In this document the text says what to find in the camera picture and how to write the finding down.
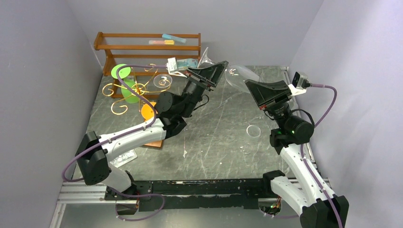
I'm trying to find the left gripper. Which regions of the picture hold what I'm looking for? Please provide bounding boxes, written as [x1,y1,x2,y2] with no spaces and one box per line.
[182,65,231,121]

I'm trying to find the clear wine glass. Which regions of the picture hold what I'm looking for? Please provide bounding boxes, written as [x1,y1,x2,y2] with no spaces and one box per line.
[153,74,173,89]
[197,47,260,94]
[239,143,256,155]

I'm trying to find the small clear glass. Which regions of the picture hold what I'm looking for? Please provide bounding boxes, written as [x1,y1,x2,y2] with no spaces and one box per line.
[246,125,261,138]

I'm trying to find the orange plastic wine glass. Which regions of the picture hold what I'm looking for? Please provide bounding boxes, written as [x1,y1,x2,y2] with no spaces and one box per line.
[140,104,154,121]

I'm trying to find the green plastic wine glass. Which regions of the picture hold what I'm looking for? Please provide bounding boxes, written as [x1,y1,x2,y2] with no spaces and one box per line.
[110,64,139,105]

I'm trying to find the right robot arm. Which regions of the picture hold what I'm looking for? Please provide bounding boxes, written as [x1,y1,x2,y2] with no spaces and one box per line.
[245,79,349,228]

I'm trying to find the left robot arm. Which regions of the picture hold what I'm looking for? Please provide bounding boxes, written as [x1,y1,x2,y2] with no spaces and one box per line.
[75,57,228,200]

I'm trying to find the wooden shelf rack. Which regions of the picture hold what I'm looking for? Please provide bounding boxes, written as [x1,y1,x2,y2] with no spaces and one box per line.
[94,31,202,99]

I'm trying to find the blue toothbrush package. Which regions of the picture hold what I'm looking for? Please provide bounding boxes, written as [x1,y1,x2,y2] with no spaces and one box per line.
[176,58,199,71]

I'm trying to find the packaged item on table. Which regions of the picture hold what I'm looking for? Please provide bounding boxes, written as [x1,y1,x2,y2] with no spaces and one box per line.
[110,149,138,168]

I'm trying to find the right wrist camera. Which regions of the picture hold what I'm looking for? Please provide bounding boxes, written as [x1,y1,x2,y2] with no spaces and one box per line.
[288,72,311,96]

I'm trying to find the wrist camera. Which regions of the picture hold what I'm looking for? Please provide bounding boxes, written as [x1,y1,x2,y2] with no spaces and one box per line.
[166,57,189,77]
[288,72,311,96]

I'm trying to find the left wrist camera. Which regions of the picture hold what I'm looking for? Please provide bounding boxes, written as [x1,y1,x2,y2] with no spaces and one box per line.
[166,57,189,77]

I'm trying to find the gold wire wine glass rack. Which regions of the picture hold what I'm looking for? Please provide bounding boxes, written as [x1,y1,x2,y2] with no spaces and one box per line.
[102,64,169,120]

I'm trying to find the black base frame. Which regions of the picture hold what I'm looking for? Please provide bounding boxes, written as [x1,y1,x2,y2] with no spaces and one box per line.
[105,170,294,216]

